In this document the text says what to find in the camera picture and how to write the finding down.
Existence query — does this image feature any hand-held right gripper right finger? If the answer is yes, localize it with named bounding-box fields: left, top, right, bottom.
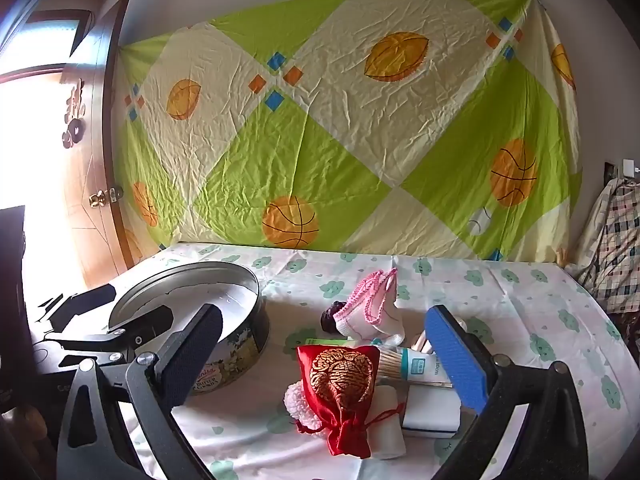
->
left=424, top=305, right=588, bottom=480

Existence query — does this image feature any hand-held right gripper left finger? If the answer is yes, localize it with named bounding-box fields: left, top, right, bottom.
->
left=56, top=304, right=223, bottom=480

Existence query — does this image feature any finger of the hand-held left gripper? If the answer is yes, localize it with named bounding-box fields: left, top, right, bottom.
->
left=46, top=284, right=117, bottom=332
left=47, top=304, right=175, bottom=367

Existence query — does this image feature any cotton swab packet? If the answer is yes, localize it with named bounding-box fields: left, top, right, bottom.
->
left=377, top=345, right=453, bottom=388

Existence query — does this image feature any round metal cookie tin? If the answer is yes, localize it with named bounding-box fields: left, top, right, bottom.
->
left=107, top=260, right=271, bottom=396

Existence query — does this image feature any white pink-edged cloth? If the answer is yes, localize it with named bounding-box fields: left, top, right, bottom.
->
left=332, top=267, right=407, bottom=347

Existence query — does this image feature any white gauze roll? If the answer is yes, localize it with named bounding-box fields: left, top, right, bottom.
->
left=372, top=385, right=407, bottom=461

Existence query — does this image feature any white fluffy pompom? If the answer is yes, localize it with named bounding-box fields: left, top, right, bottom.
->
left=284, top=381, right=321, bottom=433

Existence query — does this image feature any red embroidered drawstring pouch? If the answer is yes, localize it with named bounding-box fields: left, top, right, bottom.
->
left=295, top=344, right=401, bottom=460

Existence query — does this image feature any green packet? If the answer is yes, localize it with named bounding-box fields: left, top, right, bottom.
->
left=305, top=337, right=361, bottom=349

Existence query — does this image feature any purple fluffy scrunchie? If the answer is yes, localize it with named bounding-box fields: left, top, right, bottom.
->
left=321, top=301, right=348, bottom=333

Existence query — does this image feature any cloud print tablecloth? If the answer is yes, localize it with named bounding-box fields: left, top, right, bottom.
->
left=30, top=242, right=640, bottom=480

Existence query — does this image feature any wooden door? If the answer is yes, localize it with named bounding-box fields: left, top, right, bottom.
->
left=0, top=0, right=137, bottom=291

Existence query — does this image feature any plaid cloth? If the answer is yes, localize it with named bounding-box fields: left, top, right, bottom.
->
left=570, top=177, right=640, bottom=316

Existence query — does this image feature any dark door ornament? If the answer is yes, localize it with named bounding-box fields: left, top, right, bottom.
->
left=61, top=77, right=87, bottom=148

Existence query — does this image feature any brass door handle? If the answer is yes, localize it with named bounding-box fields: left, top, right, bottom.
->
left=89, top=187, right=124, bottom=208

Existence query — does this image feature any green basketball print wall sheet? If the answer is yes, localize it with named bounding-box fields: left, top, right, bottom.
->
left=114, top=0, right=583, bottom=263

